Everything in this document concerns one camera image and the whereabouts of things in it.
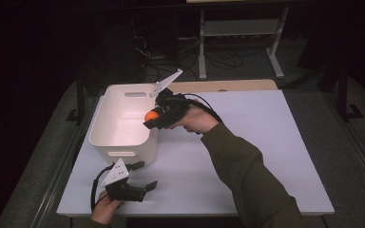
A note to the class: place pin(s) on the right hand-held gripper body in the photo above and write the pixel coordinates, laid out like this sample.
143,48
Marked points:
172,107

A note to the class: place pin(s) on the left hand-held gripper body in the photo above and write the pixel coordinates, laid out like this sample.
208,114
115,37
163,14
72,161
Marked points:
122,186

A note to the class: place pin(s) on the orange ball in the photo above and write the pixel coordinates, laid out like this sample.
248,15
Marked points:
150,116

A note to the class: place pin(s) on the white plastic bin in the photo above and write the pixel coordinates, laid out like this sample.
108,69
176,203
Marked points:
120,126

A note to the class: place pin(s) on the person's right hand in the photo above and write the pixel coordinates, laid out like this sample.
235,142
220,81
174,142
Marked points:
196,122

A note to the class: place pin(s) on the person's left hand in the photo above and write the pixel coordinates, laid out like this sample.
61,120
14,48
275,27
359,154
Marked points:
105,209

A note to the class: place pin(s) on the tan wooden board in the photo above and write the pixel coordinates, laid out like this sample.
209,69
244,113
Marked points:
221,85

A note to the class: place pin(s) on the black metal stand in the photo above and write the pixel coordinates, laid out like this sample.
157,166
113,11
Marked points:
80,91
345,95

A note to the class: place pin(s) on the white metal stand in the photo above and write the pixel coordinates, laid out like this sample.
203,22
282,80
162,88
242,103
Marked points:
240,30

